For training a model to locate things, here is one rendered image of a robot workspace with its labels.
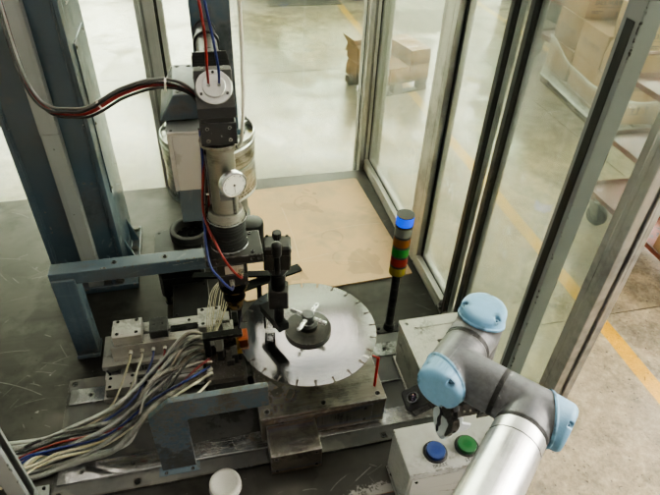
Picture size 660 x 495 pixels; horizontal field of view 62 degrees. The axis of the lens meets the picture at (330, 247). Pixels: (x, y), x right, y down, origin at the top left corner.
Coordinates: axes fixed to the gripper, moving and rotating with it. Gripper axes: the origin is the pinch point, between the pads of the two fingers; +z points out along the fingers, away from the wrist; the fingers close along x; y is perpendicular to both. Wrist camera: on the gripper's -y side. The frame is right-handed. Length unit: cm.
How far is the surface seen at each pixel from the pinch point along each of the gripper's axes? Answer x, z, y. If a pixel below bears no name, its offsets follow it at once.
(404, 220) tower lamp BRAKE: 45.9, -18.4, 6.4
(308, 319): 32.5, -2.9, -19.7
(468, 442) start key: 0.2, 6.4, 8.1
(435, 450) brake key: -0.1, 6.4, 0.6
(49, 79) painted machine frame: 83, -43, -73
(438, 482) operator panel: -3.7, 12.9, 0.9
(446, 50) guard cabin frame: 77, -48, 25
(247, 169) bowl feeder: 102, -3, -26
